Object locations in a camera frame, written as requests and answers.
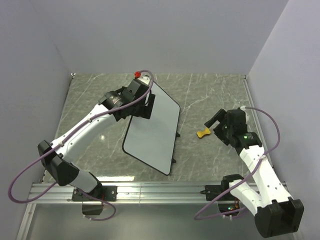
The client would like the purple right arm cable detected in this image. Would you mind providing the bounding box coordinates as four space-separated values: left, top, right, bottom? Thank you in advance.
193 106 281 221

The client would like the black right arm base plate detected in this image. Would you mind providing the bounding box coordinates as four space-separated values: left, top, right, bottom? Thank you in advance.
200 184 236 201

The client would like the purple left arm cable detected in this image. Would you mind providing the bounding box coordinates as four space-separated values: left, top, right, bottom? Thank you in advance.
7 69 154 222

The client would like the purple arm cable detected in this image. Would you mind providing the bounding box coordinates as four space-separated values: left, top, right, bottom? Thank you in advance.
7 69 154 222
193 106 281 221

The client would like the aluminium table edge rail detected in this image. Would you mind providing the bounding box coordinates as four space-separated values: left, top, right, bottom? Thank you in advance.
32 181 221 205

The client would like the metal wire whiteboard stand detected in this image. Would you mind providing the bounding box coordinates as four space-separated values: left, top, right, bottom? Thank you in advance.
171 129 181 164

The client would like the black framed whiteboard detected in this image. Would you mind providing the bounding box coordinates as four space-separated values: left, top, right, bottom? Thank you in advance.
122 83 181 176

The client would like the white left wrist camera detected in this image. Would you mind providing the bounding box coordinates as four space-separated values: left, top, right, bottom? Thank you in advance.
134 71 151 85

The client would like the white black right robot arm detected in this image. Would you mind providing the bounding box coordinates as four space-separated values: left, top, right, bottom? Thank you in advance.
201 106 304 238

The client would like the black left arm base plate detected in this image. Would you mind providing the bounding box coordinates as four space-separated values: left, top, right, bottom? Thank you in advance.
71 185 118 202

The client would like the yellow whiteboard eraser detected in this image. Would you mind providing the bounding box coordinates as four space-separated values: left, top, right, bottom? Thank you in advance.
196 127 211 139

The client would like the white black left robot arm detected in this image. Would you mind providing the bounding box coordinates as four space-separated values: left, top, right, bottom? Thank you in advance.
37 75 155 201

